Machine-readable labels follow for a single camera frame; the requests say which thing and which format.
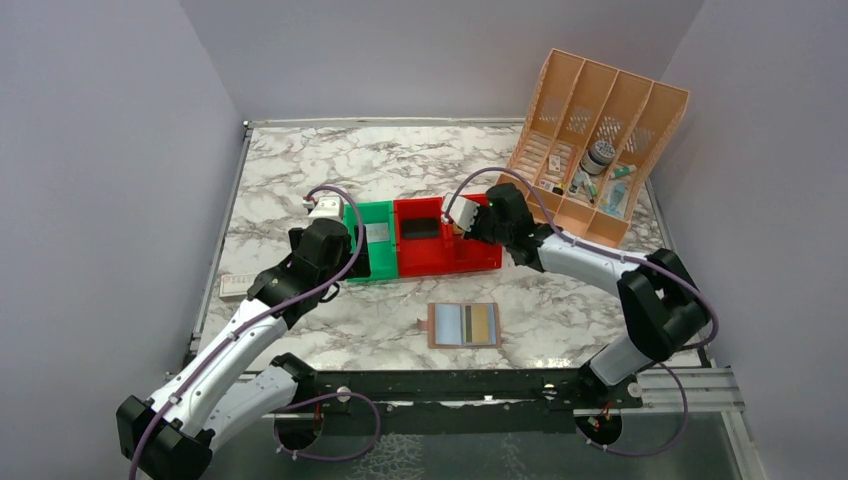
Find green plastic bin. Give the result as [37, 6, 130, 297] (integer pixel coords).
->
[347, 201, 399, 282]

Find red double plastic bin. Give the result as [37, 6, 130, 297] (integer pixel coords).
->
[393, 197, 503, 277]

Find brown leather card holder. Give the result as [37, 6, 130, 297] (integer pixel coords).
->
[417, 303, 502, 349]

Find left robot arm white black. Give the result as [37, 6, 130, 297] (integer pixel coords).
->
[116, 218, 366, 479]

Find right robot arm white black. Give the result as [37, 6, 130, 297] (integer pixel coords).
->
[443, 183, 710, 407]

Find silver card in green bin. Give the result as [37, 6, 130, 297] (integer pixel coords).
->
[365, 222, 393, 242]

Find black card in red bin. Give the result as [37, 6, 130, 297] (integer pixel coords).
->
[400, 218, 441, 240]

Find white red playing card box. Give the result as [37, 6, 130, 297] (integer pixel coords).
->
[218, 274, 256, 301]

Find round jar patterned lid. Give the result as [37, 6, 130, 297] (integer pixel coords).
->
[580, 140, 616, 175]

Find small items in organizer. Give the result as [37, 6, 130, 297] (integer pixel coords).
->
[537, 155, 633, 218]

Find peach desk organizer rack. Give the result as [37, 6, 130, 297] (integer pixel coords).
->
[499, 49, 690, 247]

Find green white tube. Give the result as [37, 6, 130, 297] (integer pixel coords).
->
[609, 165, 638, 179]

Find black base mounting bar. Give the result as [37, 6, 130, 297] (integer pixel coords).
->
[272, 368, 643, 437]

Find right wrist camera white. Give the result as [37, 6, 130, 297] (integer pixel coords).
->
[441, 193, 480, 233]

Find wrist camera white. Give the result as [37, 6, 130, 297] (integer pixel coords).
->
[441, 193, 480, 233]
[303, 195, 345, 223]

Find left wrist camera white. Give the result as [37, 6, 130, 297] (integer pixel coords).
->
[303, 195, 345, 223]

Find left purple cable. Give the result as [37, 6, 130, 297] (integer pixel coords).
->
[129, 184, 382, 480]

